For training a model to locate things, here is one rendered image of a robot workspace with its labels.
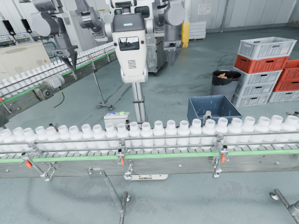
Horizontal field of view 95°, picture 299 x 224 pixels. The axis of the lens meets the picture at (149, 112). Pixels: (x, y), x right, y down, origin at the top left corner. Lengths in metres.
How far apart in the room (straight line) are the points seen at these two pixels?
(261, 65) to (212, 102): 1.66
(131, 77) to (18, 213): 1.84
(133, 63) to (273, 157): 1.01
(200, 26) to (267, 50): 7.46
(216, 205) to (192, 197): 0.22
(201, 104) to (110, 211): 1.39
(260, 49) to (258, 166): 2.07
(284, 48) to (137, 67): 2.43
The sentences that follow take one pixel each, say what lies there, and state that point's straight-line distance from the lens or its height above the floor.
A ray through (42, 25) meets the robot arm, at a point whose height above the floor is 1.58.
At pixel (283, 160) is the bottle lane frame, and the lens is 1.01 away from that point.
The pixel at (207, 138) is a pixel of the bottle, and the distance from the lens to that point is 0.72.
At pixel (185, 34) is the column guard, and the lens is 8.14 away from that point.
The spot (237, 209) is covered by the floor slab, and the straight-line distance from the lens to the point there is 1.82.
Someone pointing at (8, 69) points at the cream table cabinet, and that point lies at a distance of 4.50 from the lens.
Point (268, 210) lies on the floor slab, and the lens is 1.94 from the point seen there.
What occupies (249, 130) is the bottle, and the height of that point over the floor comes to 1.12.
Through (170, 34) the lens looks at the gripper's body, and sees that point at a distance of 0.62.
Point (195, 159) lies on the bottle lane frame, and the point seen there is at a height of 0.95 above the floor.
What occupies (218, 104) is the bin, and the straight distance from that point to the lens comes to 1.42.
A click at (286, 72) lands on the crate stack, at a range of 3.37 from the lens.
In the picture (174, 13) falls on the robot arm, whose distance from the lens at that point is 0.54.
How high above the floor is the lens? 1.59
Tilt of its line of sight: 36 degrees down
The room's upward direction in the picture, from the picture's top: 5 degrees counter-clockwise
